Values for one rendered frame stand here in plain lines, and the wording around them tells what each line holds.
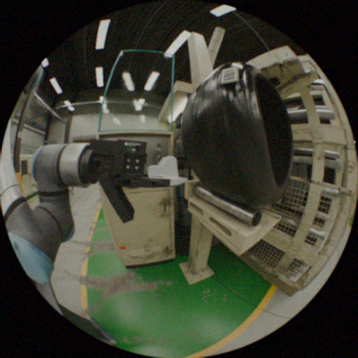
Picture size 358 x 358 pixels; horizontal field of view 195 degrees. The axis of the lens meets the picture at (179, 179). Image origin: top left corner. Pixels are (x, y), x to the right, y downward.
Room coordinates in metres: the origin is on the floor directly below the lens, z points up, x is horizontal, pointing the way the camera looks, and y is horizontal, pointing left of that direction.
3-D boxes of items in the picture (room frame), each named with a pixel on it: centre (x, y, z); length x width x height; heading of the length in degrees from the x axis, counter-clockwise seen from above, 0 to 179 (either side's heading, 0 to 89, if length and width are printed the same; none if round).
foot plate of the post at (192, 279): (0.65, -0.18, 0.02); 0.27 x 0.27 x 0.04; 21
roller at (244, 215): (0.36, -0.15, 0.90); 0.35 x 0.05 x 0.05; 21
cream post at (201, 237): (0.65, -0.17, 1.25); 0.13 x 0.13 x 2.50; 21
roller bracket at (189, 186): (0.58, -0.22, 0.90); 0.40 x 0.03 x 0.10; 111
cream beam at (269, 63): (0.40, -0.61, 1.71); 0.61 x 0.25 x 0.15; 21
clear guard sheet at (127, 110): (0.69, 0.31, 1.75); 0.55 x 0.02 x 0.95; 111
